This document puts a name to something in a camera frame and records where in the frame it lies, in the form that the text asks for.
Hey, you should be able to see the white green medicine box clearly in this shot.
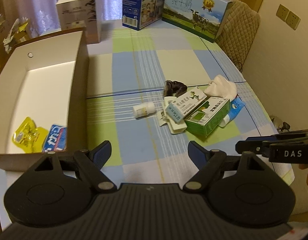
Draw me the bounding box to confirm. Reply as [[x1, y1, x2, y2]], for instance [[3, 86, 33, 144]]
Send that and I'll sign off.
[[174, 85, 207, 119]]

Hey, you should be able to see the white sock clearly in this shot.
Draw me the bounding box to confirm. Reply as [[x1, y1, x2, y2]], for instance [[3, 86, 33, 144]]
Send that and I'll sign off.
[[204, 74, 238, 99]]

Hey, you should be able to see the large green medicine box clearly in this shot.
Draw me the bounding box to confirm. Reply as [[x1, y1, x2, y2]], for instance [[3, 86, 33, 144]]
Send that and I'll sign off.
[[184, 97, 231, 137]]

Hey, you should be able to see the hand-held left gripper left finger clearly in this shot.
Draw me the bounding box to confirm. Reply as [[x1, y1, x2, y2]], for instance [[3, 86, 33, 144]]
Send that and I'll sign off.
[[34, 141, 117, 193]]

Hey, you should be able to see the checked tablecloth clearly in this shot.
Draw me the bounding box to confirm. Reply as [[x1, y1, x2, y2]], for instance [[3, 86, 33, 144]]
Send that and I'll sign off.
[[0, 19, 295, 232]]

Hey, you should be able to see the dark brown furry scrunchie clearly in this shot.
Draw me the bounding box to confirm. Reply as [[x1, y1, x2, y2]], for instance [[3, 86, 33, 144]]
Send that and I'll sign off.
[[163, 79, 187, 98]]

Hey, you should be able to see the white pill bottle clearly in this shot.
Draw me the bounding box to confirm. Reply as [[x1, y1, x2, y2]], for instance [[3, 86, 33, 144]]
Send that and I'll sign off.
[[133, 102, 156, 119]]

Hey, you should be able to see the pink lace curtain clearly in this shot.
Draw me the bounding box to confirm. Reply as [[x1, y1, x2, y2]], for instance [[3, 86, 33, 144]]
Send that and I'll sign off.
[[0, 0, 124, 35]]

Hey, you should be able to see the dark blue carton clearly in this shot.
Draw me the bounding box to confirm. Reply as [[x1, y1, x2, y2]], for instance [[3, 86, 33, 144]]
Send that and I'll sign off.
[[122, 0, 168, 31]]

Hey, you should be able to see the blue white tube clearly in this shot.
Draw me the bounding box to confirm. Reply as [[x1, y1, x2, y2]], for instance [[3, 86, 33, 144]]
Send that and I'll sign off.
[[219, 97, 245, 128]]

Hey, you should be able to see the beige wall socket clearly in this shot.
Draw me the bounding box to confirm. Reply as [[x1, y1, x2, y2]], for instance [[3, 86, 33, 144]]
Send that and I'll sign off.
[[286, 11, 301, 30], [276, 4, 290, 20]]

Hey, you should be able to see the white humidifier box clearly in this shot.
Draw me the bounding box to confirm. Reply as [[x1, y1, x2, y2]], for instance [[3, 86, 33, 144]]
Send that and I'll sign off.
[[55, 0, 102, 45]]

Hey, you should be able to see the grey metal object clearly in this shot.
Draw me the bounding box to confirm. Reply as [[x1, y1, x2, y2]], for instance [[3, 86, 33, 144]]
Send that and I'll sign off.
[[269, 115, 291, 133]]

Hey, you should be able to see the small white blue box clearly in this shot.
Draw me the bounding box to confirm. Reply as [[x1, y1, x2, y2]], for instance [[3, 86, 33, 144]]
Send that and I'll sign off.
[[165, 102, 184, 124]]

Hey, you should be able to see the milk carton with cow print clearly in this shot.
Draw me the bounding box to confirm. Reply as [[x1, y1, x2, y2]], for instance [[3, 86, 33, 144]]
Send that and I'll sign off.
[[161, 0, 233, 43]]

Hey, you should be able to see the brown cardboard box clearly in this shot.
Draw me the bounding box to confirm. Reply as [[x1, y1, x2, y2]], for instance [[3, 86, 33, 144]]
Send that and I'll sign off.
[[0, 17, 18, 65]]

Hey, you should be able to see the blue snack packet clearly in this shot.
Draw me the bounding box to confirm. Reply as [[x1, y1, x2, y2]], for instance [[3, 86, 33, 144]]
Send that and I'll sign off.
[[42, 124, 68, 153]]

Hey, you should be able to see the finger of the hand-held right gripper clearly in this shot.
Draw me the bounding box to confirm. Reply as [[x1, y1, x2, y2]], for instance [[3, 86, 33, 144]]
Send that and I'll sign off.
[[246, 134, 278, 142], [235, 140, 270, 156]]

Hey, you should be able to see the chair with quilted cover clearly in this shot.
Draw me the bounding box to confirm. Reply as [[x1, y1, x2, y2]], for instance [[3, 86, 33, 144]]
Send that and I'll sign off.
[[216, 0, 261, 68]]

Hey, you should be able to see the yellow snack packet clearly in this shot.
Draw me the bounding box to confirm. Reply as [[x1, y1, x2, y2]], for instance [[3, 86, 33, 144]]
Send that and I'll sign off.
[[11, 117, 48, 153]]

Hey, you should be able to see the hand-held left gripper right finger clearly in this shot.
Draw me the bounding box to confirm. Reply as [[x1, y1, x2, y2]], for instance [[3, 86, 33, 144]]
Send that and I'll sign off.
[[183, 141, 266, 193]]

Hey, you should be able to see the white hair claw clip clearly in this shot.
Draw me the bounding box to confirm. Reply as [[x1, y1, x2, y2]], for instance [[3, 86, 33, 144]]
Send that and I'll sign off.
[[158, 96, 187, 134]]

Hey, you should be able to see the white cardboard box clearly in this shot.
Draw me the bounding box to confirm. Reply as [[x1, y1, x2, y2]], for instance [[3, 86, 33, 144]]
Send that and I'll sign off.
[[0, 27, 91, 173]]

